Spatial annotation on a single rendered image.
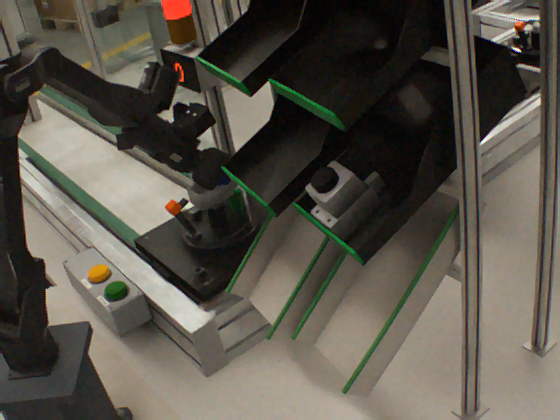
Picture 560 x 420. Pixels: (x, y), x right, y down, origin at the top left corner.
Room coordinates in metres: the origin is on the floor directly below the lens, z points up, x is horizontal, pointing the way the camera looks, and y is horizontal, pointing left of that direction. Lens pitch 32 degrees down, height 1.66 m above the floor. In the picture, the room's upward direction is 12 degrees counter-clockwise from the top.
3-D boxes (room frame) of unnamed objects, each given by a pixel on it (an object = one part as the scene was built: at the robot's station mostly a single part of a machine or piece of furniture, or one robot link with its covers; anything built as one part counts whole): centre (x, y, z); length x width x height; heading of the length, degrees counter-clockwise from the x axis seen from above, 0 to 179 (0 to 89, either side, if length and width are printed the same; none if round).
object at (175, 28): (1.28, 0.11, 1.28); 0.05 x 0.05 x 0.05
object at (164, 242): (1.06, 0.10, 0.96); 0.24 x 0.24 x 0.02; 32
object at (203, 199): (1.06, 0.10, 1.08); 0.08 x 0.04 x 0.07; 123
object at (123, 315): (1.02, 0.33, 0.93); 0.21 x 0.07 x 0.06; 32
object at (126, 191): (1.33, 0.24, 0.91); 0.84 x 0.28 x 0.10; 32
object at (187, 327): (1.21, 0.38, 0.91); 0.89 x 0.06 x 0.11; 32
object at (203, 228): (1.06, 0.10, 0.98); 0.14 x 0.14 x 0.02
